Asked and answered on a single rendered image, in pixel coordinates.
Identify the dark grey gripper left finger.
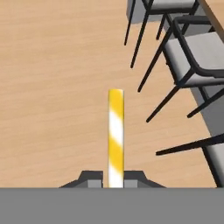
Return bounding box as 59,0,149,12
59,170,104,189

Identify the yellow and white striped straw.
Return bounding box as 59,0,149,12
108,88,125,189

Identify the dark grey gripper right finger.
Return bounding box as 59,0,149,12
122,170,166,189

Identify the black stool with grey seat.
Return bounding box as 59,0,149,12
123,0,201,69
136,15,224,123
155,133,224,189

